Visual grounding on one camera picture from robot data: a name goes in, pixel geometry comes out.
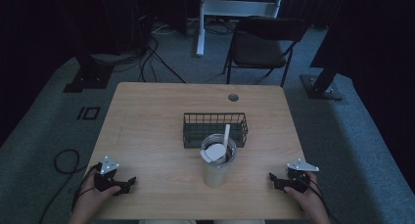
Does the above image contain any person's right hand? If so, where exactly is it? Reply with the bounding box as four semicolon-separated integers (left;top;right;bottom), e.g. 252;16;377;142
283;171;333;224

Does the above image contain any white spoon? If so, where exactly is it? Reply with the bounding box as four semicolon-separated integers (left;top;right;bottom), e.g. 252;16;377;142
200;123;232;163

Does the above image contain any grey cable bundle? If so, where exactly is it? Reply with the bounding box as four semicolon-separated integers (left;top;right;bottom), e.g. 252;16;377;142
90;52;142;72

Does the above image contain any person's left hand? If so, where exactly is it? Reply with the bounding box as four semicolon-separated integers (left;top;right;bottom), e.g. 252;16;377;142
69;169;122;224

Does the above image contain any white desk frame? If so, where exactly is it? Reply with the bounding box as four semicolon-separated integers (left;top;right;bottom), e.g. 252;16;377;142
195;0;286;58

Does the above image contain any black floor cable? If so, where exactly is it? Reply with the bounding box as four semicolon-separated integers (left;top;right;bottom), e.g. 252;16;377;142
137;35;187;84

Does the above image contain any black metal stand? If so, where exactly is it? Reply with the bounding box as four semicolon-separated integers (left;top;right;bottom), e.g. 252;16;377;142
48;0;115;94
300;0;360;102

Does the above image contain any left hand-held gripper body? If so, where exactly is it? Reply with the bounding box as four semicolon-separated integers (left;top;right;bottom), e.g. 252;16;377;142
94;156;127;193

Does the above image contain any black wire basket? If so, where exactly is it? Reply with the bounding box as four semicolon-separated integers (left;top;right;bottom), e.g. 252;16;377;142
182;112;250;150

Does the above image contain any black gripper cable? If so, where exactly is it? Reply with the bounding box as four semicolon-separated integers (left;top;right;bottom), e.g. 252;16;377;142
303;176;341;224
38;148;103;224

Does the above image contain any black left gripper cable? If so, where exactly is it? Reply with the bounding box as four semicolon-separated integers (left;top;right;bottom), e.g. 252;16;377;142
38;148;103;224

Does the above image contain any black folding chair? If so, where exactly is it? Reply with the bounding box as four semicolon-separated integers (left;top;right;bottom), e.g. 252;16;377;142
222;16;308;88

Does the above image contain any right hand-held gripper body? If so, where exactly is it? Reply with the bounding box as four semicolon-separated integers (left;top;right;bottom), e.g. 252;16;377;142
276;157;320;195

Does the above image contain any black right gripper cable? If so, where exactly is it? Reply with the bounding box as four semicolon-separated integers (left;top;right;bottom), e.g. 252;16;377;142
303;176;341;224

